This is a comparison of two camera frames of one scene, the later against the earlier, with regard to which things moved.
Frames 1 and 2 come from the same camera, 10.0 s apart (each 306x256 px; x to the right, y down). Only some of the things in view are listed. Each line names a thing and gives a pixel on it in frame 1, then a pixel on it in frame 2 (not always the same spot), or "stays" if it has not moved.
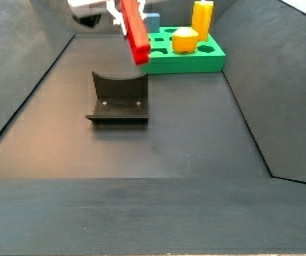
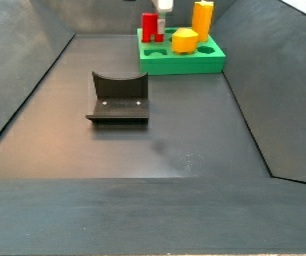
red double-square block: (136, 31) to (150, 28)
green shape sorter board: (206, 60) stays
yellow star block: (202, 18) stays
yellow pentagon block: (184, 40) stays
